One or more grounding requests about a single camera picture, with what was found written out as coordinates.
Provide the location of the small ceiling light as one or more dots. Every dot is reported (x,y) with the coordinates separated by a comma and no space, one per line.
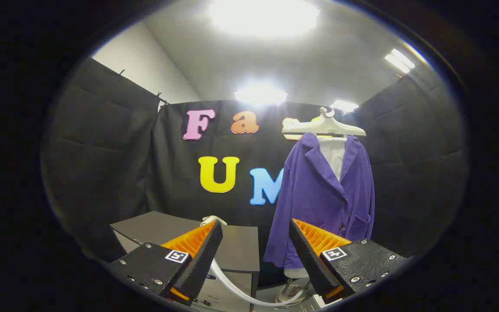
(345,105)

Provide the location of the rectangular ceiling light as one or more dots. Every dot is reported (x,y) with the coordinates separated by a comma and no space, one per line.
(399,60)

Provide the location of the white inner shirt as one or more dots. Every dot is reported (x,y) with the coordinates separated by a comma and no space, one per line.
(334,156)

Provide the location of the grey cabinet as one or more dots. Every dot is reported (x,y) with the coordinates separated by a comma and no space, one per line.
(241,247)

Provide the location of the black backdrop cloth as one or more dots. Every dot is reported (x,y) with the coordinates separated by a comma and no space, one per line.
(102,151)

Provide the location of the white plastic hanger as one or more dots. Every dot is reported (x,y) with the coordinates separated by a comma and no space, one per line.
(323,125)

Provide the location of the large ceiling light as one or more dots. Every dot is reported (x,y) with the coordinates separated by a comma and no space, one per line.
(264,15)

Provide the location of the round ceiling light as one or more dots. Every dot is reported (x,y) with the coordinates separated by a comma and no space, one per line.
(260,93)

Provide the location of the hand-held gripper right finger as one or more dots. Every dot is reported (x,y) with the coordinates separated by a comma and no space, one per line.
(308,255)

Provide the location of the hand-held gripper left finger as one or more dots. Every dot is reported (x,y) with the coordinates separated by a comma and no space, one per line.
(204,255)

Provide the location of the steamer stand base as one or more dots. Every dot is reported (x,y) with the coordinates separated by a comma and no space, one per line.
(290,291)

